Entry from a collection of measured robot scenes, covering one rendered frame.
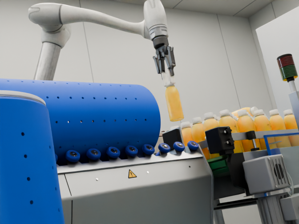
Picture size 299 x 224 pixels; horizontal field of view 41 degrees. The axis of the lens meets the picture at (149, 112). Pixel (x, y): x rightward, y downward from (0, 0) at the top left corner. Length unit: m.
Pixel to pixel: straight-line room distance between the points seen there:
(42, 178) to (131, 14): 4.81
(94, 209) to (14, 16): 3.78
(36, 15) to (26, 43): 2.56
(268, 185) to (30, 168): 0.91
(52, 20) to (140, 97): 0.85
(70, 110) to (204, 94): 4.52
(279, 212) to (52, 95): 0.85
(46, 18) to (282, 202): 1.40
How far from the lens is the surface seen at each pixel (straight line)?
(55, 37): 2.24
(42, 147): 0.83
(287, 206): 1.48
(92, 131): 1.28
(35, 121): 0.83
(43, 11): 2.14
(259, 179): 1.49
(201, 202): 1.54
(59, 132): 1.22
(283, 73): 1.75
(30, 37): 4.76
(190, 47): 5.86
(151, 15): 2.01
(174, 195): 1.43
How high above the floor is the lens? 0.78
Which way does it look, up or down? 13 degrees up
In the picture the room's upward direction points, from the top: 11 degrees counter-clockwise
